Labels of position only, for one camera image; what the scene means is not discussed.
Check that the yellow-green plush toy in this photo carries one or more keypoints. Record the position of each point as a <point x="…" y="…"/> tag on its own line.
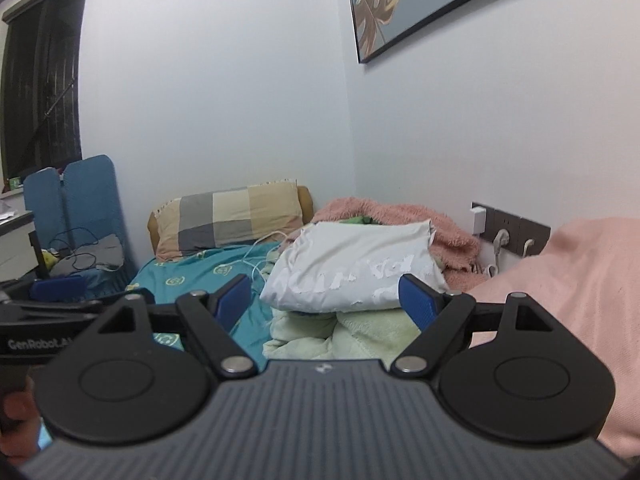
<point x="49" y="260"/>

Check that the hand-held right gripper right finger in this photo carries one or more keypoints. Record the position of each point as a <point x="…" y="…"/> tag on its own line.
<point x="417" y="300"/>

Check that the dark window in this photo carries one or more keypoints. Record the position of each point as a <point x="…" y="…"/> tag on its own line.
<point x="45" y="85"/>

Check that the plain pink cloth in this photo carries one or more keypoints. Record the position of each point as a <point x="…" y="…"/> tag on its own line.
<point x="575" y="285"/>

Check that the black wall socket strip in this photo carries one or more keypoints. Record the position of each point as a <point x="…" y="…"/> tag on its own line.
<point x="512" y="222"/>

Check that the white garment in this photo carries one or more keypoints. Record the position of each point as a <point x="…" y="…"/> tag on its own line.
<point x="350" y="260"/>

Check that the grey cloth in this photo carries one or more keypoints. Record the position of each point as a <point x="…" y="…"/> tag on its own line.
<point x="107" y="252"/>

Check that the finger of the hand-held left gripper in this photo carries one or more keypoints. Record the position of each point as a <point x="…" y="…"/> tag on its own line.
<point x="57" y="287"/>
<point x="127" y="291"/>

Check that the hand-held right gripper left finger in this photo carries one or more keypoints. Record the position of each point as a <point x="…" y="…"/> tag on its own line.
<point x="232" y="300"/>

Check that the white plug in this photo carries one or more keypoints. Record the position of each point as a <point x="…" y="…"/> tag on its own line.
<point x="501" y="240"/>
<point x="528" y="246"/>

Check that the blue padded chair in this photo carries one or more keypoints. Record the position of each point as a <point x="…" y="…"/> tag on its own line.
<point x="42" y="200"/>
<point x="92" y="195"/>

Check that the person's left hand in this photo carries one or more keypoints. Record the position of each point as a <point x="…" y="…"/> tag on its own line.
<point x="15" y="415"/>

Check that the white charger adapter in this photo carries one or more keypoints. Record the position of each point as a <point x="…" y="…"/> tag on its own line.
<point x="479" y="220"/>

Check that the checked pillow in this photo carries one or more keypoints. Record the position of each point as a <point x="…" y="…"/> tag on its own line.
<point x="230" y="215"/>

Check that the teal printed bed sheet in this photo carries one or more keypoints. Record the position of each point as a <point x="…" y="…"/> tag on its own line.
<point x="200" y="270"/>

